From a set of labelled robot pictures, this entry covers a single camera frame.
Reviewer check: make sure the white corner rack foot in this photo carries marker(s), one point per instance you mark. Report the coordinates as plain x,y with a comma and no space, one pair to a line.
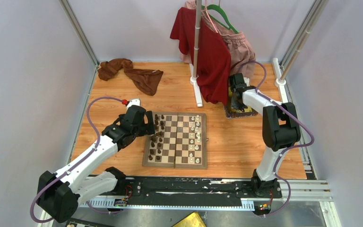
279,83

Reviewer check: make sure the green clothes hanger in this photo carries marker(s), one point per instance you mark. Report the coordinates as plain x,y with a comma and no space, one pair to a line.
222,13

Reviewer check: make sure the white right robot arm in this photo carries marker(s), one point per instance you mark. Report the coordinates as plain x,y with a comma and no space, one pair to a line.
280,129

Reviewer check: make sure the white clothes rack stand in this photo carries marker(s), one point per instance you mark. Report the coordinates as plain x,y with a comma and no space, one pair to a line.
194,67

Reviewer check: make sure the dark chess piece queen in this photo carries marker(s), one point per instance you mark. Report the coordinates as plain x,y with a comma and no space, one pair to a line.
156,136

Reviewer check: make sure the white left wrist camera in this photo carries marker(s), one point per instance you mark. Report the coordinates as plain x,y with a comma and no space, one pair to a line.
133,102

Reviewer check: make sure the yellow transparent tray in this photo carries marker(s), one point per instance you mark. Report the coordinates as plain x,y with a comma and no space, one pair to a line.
233,113

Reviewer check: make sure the pink hanging garment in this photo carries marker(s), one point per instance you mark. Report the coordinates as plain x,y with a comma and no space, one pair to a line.
240,49

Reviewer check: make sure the yellow object at bottom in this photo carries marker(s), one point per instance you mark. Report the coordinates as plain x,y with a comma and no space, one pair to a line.
192,220

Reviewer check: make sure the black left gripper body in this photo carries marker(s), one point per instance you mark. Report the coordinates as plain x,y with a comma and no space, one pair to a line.
139,131

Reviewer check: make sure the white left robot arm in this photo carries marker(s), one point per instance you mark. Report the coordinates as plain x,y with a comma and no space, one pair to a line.
61,193

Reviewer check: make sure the wooden chess board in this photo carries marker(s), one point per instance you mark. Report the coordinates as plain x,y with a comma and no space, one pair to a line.
174,152

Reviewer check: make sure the red hanging shirt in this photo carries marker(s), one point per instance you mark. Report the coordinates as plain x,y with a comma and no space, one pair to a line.
214,59

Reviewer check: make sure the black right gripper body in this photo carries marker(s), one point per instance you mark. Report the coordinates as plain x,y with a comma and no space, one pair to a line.
237,105

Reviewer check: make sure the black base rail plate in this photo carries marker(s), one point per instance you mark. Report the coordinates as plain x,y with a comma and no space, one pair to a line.
182,193

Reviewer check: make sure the brown crumpled cloth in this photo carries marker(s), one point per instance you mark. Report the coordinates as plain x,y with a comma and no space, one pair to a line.
145,80

